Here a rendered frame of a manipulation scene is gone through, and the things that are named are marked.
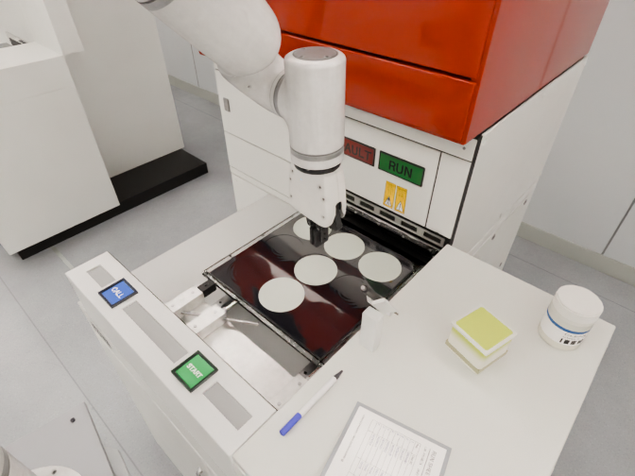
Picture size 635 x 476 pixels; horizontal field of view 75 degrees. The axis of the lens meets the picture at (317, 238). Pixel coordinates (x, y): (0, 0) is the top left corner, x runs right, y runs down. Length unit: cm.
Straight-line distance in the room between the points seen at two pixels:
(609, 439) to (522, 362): 126
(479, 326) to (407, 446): 22
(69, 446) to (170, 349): 24
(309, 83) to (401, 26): 29
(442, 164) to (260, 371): 55
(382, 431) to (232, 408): 23
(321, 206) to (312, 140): 11
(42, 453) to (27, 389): 125
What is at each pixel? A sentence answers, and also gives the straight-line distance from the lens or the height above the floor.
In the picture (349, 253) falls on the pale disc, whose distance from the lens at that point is 101.
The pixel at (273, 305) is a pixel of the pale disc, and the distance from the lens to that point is 90.
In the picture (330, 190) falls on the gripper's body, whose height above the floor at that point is 122.
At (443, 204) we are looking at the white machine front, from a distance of 94.
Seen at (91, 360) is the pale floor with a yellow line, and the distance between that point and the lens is 213.
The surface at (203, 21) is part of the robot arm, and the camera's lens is 46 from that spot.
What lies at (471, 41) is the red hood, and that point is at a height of 140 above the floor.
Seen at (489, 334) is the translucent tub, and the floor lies 103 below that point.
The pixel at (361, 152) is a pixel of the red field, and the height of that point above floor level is 110.
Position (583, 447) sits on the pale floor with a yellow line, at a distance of 198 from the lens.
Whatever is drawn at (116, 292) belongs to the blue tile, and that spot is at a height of 96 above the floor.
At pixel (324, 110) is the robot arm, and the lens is 59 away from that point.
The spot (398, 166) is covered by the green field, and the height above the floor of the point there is 110.
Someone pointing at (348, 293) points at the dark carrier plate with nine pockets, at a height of 90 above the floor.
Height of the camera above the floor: 158
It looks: 40 degrees down
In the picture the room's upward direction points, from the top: straight up
